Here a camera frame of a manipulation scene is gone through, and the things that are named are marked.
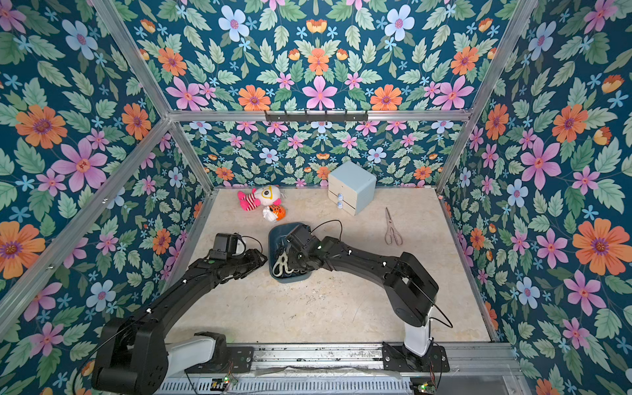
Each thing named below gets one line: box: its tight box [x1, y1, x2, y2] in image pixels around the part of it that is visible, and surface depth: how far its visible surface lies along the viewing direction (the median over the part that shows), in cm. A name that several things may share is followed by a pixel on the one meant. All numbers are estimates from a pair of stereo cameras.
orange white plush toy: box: [262, 204, 287, 222], surface depth 107 cm
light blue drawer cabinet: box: [327, 161, 377, 217], surface depth 106 cm
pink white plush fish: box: [237, 185, 287, 212], surface depth 110 cm
